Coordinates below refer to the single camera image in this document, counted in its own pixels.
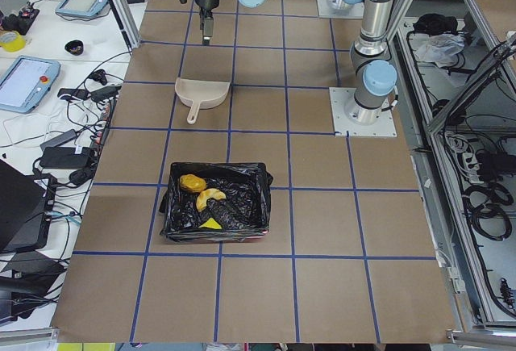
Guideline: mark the aluminium frame post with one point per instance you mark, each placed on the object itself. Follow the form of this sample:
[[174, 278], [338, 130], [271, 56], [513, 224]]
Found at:
[[126, 23]]

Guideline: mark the teach pendant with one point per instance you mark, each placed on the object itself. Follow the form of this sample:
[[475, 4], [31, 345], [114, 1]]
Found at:
[[81, 9], [26, 82]]

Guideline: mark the orange-brown potato-like lump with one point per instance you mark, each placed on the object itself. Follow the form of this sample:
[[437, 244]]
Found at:
[[192, 184]]

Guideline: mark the beige plastic dustpan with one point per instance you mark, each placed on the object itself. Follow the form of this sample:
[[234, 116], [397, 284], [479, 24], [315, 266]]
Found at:
[[197, 95]]

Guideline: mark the black laptop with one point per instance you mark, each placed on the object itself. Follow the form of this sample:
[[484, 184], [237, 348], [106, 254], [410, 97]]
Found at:
[[26, 203]]

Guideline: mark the yellow tape roll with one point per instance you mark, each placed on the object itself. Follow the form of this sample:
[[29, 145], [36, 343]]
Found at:
[[12, 41]]

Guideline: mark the black power adapter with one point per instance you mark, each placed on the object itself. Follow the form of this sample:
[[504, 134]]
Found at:
[[66, 157]]

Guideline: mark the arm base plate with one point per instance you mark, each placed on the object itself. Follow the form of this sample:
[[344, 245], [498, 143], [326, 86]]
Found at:
[[324, 12], [350, 119]]

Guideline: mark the yellow-green sponge piece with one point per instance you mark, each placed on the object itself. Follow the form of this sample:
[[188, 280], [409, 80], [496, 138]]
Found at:
[[211, 223]]

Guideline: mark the pink bin with black bag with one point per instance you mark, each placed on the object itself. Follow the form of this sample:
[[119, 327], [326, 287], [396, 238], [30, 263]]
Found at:
[[244, 214]]

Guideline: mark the teach pendant far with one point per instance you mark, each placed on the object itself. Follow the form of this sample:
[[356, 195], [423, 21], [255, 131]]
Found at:
[[81, 9]]

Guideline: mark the teach pendant near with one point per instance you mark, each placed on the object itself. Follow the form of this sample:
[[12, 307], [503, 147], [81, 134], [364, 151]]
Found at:
[[26, 82]]

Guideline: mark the curved pale melon slice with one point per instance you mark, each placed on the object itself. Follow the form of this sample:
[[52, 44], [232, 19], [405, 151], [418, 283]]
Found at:
[[205, 195]]

